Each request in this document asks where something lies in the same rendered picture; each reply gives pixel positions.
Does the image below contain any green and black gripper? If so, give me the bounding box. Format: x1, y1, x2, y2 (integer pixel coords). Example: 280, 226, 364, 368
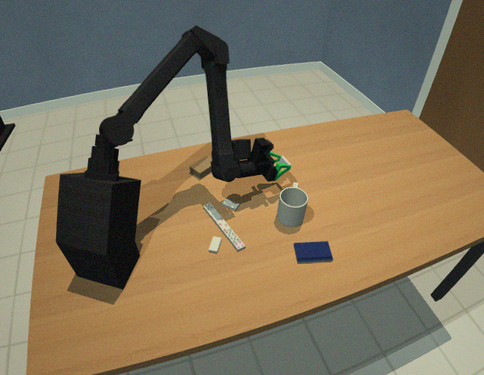
249, 152, 291, 181

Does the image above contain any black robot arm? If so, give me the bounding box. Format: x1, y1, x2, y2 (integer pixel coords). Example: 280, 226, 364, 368
84, 26, 274, 182

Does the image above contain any white domino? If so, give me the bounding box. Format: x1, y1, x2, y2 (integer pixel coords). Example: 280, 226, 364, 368
212, 213, 226, 227
204, 203, 218, 218
208, 237, 222, 253
219, 223, 235, 240
229, 234, 245, 251

